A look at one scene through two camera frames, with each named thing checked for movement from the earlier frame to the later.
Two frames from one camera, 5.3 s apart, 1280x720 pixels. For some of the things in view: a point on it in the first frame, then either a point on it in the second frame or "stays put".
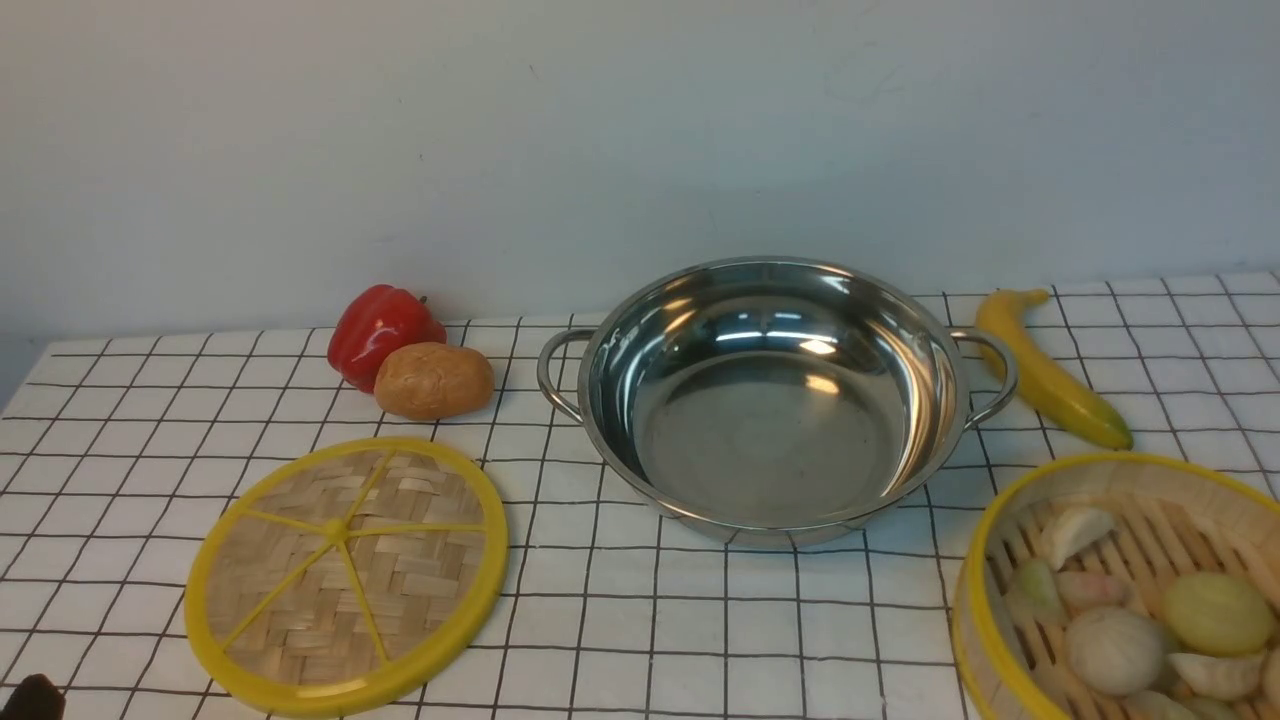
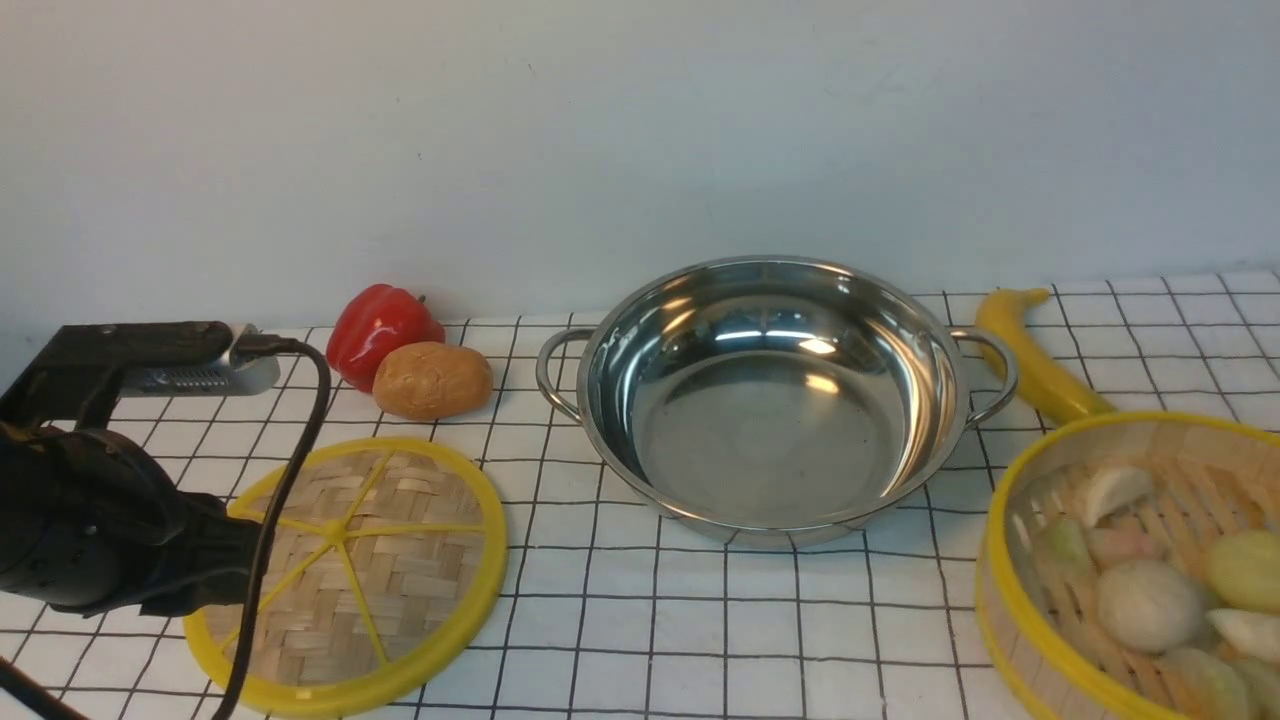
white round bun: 1115,651 to 1148,606
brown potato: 433,381 stays put
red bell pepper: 371,321 stays put
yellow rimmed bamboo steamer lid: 350,581 stays put
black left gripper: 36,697 to 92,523
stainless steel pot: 778,400 stays put
